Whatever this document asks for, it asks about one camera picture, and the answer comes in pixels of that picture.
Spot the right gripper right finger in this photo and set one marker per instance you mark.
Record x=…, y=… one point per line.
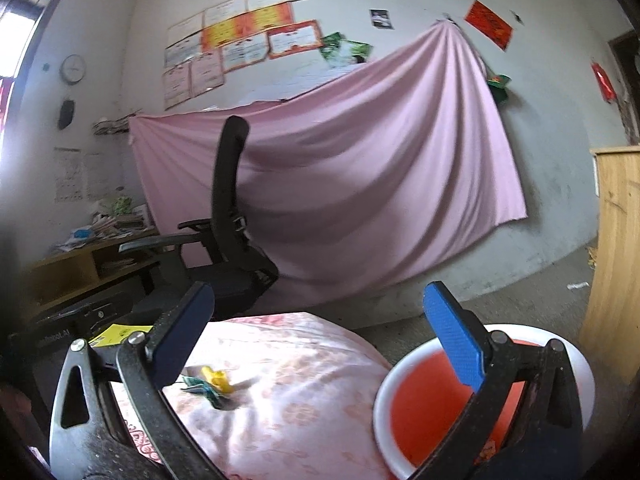
x=523, y=419

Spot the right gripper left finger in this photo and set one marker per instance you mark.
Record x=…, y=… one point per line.
x=88, y=436

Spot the wooden desk shelf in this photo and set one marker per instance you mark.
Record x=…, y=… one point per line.
x=58, y=281

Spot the yellow book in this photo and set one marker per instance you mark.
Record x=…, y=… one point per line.
x=116, y=334

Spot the green crumpled wrapper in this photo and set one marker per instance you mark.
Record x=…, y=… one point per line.
x=199, y=387

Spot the red white plastic basin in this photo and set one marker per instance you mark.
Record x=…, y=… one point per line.
x=421, y=398

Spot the yellow plastic clip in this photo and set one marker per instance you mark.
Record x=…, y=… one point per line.
x=217, y=379

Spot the wooden cabinet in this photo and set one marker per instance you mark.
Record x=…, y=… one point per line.
x=611, y=326

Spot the stack of papers on desk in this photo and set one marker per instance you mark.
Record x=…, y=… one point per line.
x=112, y=219

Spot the pink floral tablecloth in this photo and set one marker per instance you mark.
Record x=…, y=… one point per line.
x=303, y=394

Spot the black office chair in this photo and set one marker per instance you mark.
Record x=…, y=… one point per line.
x=240, y=272

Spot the red hanging ornament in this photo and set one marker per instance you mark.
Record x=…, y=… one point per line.
x=604, y=82

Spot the round wall clock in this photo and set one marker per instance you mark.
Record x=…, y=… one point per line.
x=73, y=69

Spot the pink hanging wall sheet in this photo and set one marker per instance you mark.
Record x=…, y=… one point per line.
x=379, y=175

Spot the wall certificates cluster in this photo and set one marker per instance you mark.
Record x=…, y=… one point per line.
x=201, y=50

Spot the green cap on wall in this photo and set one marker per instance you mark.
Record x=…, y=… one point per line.
x=497, y=85

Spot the red paper wall poster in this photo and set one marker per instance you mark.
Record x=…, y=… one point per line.
x=490, y=24

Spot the green photo on wall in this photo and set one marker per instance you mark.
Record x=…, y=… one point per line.
x=339, y=51

